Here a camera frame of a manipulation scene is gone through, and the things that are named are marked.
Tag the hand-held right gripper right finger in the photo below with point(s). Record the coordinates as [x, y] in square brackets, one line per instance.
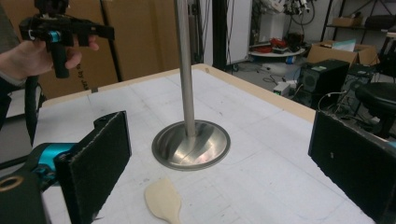
[351, 161]

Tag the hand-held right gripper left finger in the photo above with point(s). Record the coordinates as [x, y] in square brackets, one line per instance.
[96, 168]

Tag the large brown cardboard sheet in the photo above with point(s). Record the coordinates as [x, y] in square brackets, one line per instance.
[140, 37]

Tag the black round stool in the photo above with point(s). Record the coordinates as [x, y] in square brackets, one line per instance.
[378, 99]

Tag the beige flat dough piece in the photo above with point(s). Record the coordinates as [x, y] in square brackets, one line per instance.
[163, 202]

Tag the black computer tower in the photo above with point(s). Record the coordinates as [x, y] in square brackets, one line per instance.
[323, 81]

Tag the metal stand with round base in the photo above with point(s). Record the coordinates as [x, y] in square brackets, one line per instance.
[190, 143]

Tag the small white device box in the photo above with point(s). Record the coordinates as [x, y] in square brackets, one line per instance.
[281, 89]

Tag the white gridded table sheet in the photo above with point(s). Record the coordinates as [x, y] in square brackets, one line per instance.
[249, 124]

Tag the open brown cardboard box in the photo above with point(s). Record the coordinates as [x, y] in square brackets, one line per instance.
[336, 53]

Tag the white round side table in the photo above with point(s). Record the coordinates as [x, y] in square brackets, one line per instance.
[277, 54]

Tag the black metal shelf rack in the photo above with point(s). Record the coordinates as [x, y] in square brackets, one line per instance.
[358, 27]

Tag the red object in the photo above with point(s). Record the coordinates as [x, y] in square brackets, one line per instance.
[278, 42]

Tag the white panel board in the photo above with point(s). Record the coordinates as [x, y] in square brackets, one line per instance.
[239, 31]

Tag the black upright post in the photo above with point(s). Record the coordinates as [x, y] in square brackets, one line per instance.
[219, 34]

